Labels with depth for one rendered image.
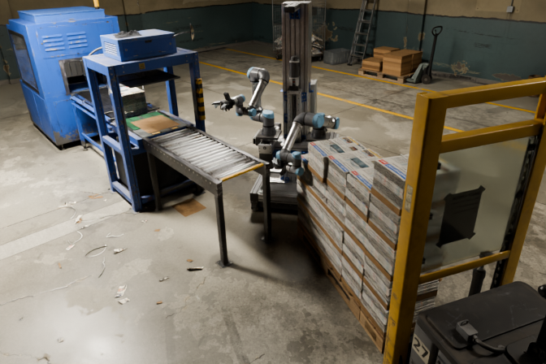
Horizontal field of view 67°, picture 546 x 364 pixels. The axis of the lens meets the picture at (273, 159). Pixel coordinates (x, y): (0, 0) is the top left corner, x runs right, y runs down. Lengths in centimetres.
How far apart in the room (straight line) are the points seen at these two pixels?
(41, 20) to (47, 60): 50
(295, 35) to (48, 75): 363
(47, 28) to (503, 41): 796
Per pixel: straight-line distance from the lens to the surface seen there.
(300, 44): 399
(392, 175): 236
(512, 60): 953
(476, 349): 218
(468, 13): 981
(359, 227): 283
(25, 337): 362
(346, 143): 328
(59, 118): 651
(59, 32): 635
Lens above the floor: 232
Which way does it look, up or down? 25 degrees down
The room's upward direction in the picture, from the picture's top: 2 degrees counter-clockwise
